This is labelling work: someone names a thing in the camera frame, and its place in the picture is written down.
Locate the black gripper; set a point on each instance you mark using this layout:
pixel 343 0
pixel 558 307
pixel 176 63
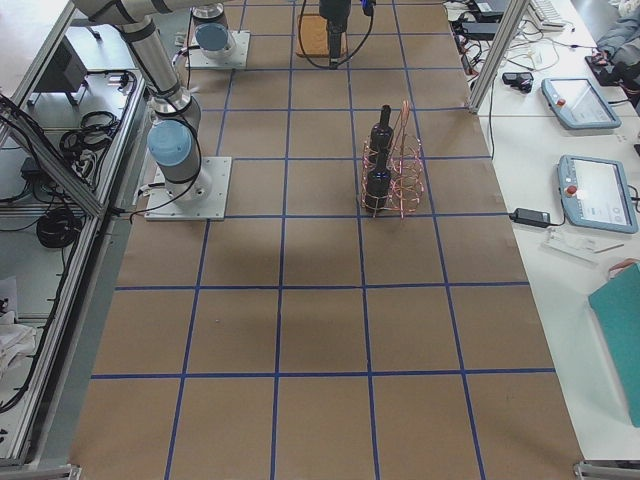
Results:
pixel 333 11

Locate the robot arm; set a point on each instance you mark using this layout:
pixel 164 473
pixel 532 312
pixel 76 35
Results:
pixel 211 20
pixel 173 139

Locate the wooden tray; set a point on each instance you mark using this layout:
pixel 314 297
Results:
pixel 312 36

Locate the dark wine bottle far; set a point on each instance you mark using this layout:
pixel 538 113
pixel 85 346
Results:
pixel 381 135

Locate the dark wine bottle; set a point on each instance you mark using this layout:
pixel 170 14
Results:
pixel 378 183
pixel 381 135

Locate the dark wine bottle near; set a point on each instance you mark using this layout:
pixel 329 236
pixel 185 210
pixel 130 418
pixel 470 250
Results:
pixel 378 183

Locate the teach pendant far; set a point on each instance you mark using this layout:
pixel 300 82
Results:
pixel 578 104

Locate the teach pendant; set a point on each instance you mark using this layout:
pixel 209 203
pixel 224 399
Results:
pixel 578 104
pixel 594 194

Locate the black power adapter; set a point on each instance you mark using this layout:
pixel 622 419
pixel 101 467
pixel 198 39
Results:
pixel 530 217

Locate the teach pendant near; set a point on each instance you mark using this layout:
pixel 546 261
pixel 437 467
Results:
pixel 594 194

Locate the clear acrylic holder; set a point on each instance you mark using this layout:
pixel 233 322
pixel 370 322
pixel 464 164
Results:
pixel 576 246

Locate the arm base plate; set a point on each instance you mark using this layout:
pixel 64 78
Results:
pixel 206 199
pixel 224 50

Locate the copper wire bottle basket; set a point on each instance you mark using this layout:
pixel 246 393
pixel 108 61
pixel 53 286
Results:
pixel 407 172

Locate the aluminium frame post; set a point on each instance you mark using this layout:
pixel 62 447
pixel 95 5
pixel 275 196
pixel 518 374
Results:
pixel 502 39

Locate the aluminium side frame rail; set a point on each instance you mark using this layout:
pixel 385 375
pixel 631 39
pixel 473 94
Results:
pixel 72 106

